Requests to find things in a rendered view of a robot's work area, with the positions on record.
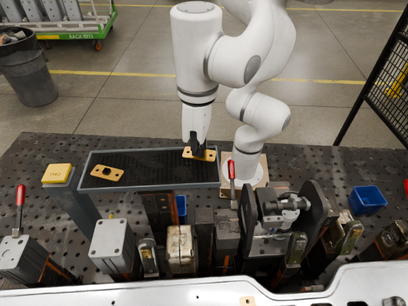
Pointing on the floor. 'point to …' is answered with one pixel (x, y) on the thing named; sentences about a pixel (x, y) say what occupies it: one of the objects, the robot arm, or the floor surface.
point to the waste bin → (26, 66)
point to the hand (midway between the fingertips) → (199, 146)
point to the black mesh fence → (384, 84)
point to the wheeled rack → (72, 27)
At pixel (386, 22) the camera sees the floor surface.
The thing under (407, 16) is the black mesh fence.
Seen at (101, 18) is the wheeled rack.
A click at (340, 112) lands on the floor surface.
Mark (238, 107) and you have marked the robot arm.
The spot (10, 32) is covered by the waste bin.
